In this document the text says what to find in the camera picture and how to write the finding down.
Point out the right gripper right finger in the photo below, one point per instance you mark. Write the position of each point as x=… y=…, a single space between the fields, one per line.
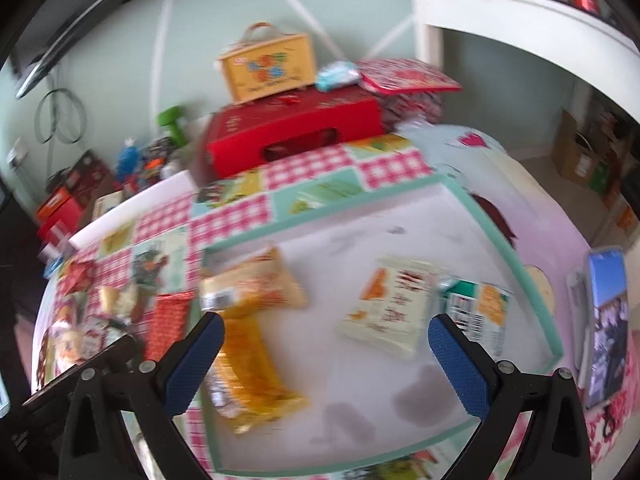
x=555 y=445

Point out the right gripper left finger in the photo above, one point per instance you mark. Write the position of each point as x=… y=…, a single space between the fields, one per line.
x=95 y=442

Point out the long red patterned snack packet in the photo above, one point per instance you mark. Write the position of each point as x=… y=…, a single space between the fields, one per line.
x=167 y=323

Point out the clear packet with round bun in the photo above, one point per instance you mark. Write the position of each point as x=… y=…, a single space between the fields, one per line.
x=68 y=348

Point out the green white walnut cake packet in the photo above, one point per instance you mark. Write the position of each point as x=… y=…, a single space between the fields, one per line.
x=480 y=311

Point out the amber translucent snack packet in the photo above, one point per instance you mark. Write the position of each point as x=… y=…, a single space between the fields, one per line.
x=243 y=383

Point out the orange barcode bread packet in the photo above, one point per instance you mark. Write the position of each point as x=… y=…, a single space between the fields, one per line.
x=258 y=283

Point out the yellow jelly cup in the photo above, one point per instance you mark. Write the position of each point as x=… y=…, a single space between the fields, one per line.
x=109 y=296

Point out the clear packet with green edges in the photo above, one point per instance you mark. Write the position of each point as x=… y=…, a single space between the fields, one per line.
x=126 y=304

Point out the red triangular snack packet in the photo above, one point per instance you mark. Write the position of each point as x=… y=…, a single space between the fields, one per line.
x=79 y=277

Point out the cream orange snack packet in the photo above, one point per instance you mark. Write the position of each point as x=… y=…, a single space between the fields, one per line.
x=393 y=308

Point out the smartphone on stand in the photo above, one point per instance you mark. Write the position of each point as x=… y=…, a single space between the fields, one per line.
x=599 y=305

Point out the black cabinet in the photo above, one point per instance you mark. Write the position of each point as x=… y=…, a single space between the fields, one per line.
x=21 y=286

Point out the large red box at left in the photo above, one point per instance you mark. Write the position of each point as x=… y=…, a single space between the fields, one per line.
x=64 y=220

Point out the orange red flat box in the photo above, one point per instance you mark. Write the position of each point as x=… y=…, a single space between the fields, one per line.
x=53 y=202

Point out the white tray with teal rim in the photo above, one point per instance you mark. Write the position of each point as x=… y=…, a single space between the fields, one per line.
x=372 y=269

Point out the white foam board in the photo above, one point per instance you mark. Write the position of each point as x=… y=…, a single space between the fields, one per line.
x=135 y=207

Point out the cardboard box of clutter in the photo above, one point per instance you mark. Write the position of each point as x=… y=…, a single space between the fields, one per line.
x=158 y=161

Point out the blue water bottle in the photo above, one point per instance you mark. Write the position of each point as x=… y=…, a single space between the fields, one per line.
x=127 y=161

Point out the green dumbbell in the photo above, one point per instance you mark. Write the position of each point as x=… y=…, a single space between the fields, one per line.
x=170 y=122

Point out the large red gift box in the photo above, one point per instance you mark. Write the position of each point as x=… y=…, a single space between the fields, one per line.
x=244 y=136

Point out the orange handbag gift box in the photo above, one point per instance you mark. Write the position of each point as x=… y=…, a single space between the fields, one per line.
x=266 y=61

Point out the red patterned lid box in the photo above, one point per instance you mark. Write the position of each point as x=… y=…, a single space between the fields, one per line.
x=406 y=88

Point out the light blue tissue pack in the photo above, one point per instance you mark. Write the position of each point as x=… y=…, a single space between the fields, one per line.
x=337 y=75

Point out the wall power socket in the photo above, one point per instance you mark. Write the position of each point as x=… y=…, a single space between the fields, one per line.
x=17 y=154

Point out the white shelf frame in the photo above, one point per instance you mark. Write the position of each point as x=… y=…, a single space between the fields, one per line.
x=576 y=41

